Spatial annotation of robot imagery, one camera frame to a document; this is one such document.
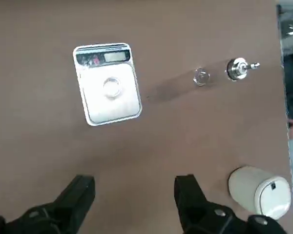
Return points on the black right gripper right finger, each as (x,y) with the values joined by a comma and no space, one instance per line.
(195,207)

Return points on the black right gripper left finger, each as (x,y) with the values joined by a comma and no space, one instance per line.
(70,202)

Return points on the clear glass measuring cup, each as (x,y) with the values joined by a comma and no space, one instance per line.
(112,88)

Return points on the small clear glass cup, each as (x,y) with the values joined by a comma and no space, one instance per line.
(201,77)

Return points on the white cylindrical lidded canister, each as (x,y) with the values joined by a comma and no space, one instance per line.
(256,190)

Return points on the silver digital kitchen scale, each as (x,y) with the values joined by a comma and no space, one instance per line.
(107,85)

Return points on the silver metal knob fitting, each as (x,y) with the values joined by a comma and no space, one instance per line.
(236,68)

